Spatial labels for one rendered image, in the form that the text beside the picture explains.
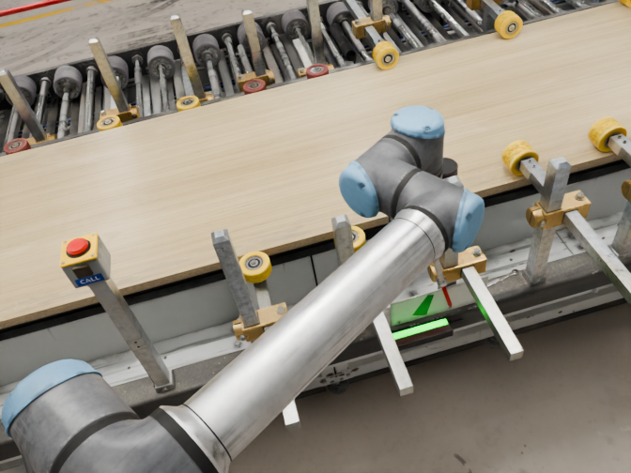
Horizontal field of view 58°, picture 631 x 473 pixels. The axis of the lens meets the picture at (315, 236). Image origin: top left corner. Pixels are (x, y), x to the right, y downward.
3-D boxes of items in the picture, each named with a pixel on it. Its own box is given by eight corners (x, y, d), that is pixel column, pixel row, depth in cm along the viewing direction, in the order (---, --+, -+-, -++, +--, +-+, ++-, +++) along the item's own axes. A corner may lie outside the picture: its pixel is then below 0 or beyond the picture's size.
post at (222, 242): (272, 361, 148) (228, 236, 114) (259, 365, 148) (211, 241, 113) (270, 351, 151) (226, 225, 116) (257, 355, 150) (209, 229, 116)
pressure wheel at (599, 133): (623, 121, 147) (594, 141, 150) (631, 139, 153) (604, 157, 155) (609, 109, 151) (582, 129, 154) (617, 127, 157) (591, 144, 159)
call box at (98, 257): (112, 282, 112) (96, 256, 106) (76, 292, 112) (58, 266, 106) (112, 256, 117) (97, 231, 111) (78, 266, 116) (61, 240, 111)
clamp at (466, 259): (485, 272, 142) (487, 259, 138) (434, 286, 141) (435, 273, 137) (475, 256, 146) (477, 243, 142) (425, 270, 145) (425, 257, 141)
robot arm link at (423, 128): (376, 121, 96) (411, 92, 101) (379, 176, 105) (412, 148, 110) (422, 140, 91) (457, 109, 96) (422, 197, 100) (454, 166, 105)
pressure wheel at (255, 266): (283, 282, 151) (274, 254, 143) (267, 305, 147) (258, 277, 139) (257, 274, 155) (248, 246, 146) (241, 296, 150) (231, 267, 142)
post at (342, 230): (365, 345, 154) (350, 221, 119) (353, 349, 153) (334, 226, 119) (361, 335, 156) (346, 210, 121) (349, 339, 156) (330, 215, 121)
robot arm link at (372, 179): (384, 192, 85) (433, 149, 91) (328, 165, 92) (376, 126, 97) (387, 236, 92) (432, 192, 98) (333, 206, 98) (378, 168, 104)
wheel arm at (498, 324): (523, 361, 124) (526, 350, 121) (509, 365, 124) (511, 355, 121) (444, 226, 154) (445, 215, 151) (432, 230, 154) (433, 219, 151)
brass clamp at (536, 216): (588, 219, 136) (592, 204, 133) (535, 234, 135) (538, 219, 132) (574, 203, 140) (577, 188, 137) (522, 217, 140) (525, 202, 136)
